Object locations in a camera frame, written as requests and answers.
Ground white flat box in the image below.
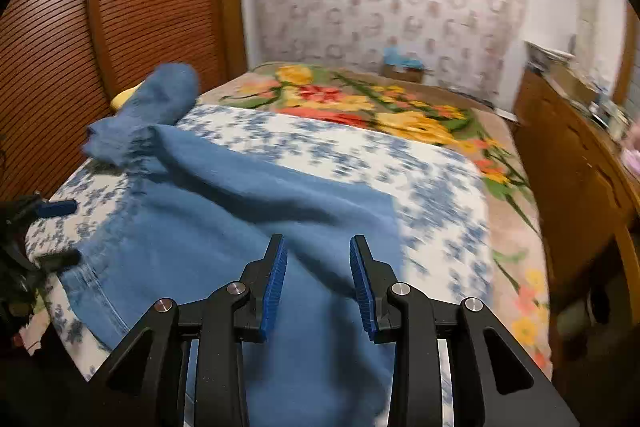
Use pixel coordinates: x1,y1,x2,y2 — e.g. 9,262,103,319
525,41,576,72

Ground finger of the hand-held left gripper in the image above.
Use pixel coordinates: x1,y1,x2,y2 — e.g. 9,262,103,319
37,251,81,271
37,201,78,219

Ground white blue patterned blanket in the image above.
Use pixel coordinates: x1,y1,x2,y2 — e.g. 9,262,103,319
25,104,496,383

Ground floral printed blanket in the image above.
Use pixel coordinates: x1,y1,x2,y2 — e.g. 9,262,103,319
195,63,556,380

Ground pink cloth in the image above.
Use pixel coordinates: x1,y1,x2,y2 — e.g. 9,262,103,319
622,122,640,180

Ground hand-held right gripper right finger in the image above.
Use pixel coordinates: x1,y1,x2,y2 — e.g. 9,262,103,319
348,234,581,427

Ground light blue cloth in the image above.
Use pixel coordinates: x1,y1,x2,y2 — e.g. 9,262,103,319
384,47,423,68

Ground wooden dresser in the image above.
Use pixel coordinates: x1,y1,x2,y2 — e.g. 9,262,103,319
512,69,640,308

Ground blue denim pants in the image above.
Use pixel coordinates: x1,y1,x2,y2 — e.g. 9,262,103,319
62,63,403,427

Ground yellow plush toy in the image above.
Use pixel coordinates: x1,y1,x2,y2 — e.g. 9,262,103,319
110,87,147,111

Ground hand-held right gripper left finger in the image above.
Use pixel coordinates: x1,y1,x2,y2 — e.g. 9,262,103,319
65,234,289,427

